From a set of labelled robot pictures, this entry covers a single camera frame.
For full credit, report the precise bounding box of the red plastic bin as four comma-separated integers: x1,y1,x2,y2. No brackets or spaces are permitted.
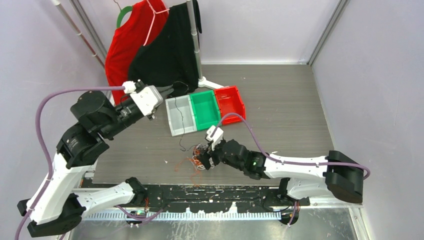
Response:
213,85,246,119

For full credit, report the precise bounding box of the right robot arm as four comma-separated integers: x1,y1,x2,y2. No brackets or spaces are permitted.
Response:
195,140,365,206

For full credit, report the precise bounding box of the green plastic bin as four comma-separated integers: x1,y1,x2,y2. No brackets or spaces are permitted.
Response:
189,90,221,131

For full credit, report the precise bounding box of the red white rod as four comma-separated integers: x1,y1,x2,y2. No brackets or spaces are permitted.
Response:
50,0,106,69

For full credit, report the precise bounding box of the black thin cable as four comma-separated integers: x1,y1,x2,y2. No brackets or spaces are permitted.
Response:
172,80,190,153

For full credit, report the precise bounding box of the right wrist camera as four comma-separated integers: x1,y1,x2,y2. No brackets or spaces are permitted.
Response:
205,125,224,151

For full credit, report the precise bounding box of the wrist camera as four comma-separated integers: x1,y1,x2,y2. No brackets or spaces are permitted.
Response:
129,85,164,116
205,125,224,151

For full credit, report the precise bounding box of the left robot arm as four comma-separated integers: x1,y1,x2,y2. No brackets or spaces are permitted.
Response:
17,81,174,238

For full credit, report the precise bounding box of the pink hanger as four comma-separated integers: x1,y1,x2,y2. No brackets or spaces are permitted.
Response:
143,0,170,46

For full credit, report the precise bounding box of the grey plastic bin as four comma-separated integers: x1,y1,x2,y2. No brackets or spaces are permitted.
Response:
165,95,197,137

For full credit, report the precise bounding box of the white clothes rack stand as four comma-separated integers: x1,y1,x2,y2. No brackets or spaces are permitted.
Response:
105,0,226,117

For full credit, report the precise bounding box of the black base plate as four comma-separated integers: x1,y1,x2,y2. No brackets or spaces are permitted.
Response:
113,184,311,214

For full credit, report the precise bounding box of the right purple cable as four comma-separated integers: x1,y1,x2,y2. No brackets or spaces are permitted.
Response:
211,112,371,227

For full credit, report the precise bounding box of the red t-shirt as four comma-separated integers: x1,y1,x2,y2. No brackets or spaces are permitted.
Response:
104,0,169,87

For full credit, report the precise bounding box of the orange cable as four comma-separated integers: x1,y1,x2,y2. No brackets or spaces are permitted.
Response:
174,147,208,187

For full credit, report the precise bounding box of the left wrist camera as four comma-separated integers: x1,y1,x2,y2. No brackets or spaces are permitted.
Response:
129,85,164,116

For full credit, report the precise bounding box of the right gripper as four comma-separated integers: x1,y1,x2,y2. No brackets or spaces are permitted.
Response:
196,136,245,171

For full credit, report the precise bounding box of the green hanger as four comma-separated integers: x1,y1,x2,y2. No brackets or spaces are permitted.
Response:
113,0,133,29

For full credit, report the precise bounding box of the black t-shirt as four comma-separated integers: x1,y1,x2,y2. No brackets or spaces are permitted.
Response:
127,3,199,97

